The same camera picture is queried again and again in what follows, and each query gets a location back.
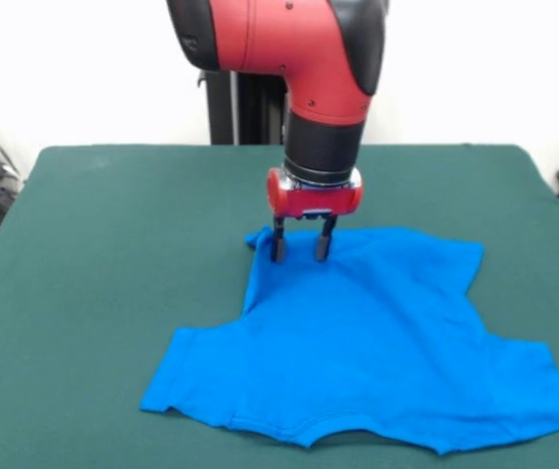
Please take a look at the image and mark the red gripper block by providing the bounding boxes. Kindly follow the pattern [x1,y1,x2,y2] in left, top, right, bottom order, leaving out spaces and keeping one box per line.
[266,167,365,265]

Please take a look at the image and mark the blue shirt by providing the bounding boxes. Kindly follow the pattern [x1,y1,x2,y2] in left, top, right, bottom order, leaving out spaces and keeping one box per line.
[138,224,559,455]

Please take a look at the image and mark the dark green tablecloth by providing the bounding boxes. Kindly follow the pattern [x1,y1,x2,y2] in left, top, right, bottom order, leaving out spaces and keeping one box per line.
[0,144,559,469]

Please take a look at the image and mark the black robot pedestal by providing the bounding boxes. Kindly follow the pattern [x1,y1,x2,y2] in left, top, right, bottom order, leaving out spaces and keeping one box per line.
[199,67,291,146]

